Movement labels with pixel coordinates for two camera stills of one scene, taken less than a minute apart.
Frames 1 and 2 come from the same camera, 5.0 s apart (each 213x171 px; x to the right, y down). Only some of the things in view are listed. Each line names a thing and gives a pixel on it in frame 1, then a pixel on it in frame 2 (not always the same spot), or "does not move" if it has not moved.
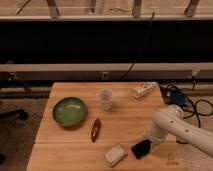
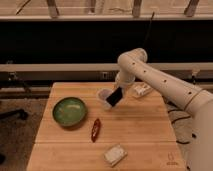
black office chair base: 19,113 does not move
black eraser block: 141,149 → 115,96
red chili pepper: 95,129 does not move
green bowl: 69,111 does not move
